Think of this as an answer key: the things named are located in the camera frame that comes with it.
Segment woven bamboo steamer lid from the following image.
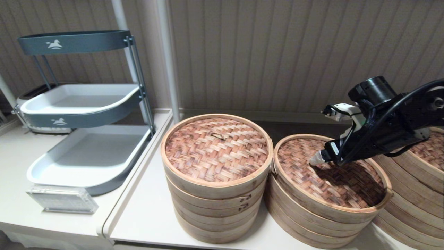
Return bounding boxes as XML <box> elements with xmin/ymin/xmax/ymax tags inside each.
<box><xmin>161</xmin><ymin>114</ymin><xmax>274</xmax><ymax>200</ymax></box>
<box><xmin>273</xmin><ymin>134</ymin><xmax>393</xmax><ymax>224</ymax></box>
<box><xmin>394</xmin><ymin>127</ymin><xmax>444</xmax><ymax>195</ymax></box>

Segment dark cooktop panel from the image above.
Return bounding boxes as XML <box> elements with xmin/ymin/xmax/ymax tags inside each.
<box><xmin>258</xmin><ymin>120</ymin><xmax>351</xmax><ymax>146</ymax></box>

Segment thick white upright pole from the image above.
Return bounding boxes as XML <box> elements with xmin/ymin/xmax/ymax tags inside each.
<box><xmin>155</xmin><ymin>0</ymin><xmax>181</xmax><ymax>123</ymax></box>

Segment white and teal curved tray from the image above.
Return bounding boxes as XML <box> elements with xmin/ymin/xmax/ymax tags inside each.
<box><xmin>20</xmin><ymin>83</ymin><xmax>143</xmax><ymax>129</ymax></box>

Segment dark teal rack shelf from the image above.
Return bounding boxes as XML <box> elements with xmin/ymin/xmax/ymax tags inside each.
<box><xmin>17</xmin><ymin>30</ymin><xmax>133</xmax><ymax>56</ymax></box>

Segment clear acrylic warning sign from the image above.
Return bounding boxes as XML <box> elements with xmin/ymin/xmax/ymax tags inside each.
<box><xmin>26</xmin><ymin>185</ymin><xmax>99</xmax><ymax>214</ymax></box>

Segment white toaster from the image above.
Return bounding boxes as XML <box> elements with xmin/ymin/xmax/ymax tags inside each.
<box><xmin>16</xmin><ymin>83</ymin><xmax>72</xmax><ymax>134</ymax></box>

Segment thin teal rack rods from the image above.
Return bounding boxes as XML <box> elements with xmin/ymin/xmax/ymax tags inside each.
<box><xmin>32</xmin><ymin>55</ymin><xmax>58</xmax><ymax>91</ymax></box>

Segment slanted white pole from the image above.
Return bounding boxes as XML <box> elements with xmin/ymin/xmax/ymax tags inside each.
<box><xmin>0</xmin><ymin>74</ymin><xmax>18</xmax><ymax>108</ymax></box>

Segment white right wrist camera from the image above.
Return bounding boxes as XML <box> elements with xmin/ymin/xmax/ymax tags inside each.
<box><xmin>321</xmin><ymin>103</ymin><xmax>367</xmax><ymax>139</ymax></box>

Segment black camera cable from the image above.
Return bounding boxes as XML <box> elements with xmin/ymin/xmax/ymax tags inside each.
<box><xmin>321</xmin><ymin>79</ymin><xmax>444</xmax><ymax>165</ymax></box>

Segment teal rack double post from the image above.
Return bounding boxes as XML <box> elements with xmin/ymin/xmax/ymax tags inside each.
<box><xmin>123</xmin><ymin>36</ymin><xmax>156</xmax><ymax>136</ymax></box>

